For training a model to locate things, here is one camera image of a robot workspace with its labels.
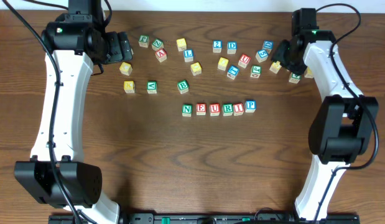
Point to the yellow O block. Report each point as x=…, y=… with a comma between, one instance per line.
x=196, y=68

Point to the green V block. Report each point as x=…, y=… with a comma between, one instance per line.
x=152, y=87

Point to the yellow C block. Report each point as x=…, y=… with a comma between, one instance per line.
x=126, y=68

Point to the blue 5 block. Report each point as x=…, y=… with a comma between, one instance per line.
x=261, y=55

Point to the blue D block right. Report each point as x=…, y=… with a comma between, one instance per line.
x=268, y=46

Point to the red I block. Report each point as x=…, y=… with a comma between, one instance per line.
x=238, y=109

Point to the green J block right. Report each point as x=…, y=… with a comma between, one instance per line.
x=255, y=71

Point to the blue P block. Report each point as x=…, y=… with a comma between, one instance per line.
x=250, y=106

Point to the yellow S block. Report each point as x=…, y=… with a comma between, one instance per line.
x=181, y=44

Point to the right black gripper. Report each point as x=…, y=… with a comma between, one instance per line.
x=281, y=51

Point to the green 4 block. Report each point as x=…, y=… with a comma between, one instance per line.
x=294, y=78

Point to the blue L block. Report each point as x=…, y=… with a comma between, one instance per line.
x=188, y=55

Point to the yellow K block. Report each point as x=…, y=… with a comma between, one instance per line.
x=129, y=86

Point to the yellow block far right low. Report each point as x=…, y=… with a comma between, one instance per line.
x=308, y=73

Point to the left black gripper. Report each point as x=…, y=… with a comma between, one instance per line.
x=124, y=45

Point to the yellow Q block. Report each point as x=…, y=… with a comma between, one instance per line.
x=223, y=63

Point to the green Z block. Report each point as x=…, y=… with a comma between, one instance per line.
x=157, y=44

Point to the green B block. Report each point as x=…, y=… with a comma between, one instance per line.
x=183, y=86

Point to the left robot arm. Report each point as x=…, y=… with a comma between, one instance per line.
x=55, y=173

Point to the blue d block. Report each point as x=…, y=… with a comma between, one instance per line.
x=268, y=46
x=231, y=47

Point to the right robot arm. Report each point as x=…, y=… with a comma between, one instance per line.
x=343, y=135

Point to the green R block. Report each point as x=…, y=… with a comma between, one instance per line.
x=227, y=109

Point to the green N block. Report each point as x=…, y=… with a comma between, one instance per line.
x=187, y=110

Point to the blue 2 block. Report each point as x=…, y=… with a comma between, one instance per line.
x=217, y=46

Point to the red E block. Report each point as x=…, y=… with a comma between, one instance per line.
x=201, y=109

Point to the blue T block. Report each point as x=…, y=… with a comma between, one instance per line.
x=232, y=72

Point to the red u block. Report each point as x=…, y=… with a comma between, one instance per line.
x=215, y=109
x=244, y=60

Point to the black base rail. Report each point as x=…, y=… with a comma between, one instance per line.
x=263, y=217

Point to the green j block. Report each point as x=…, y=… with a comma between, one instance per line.
x=255, y=71
x=144, y=41

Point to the red A block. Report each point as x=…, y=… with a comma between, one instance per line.
x=161, y=55

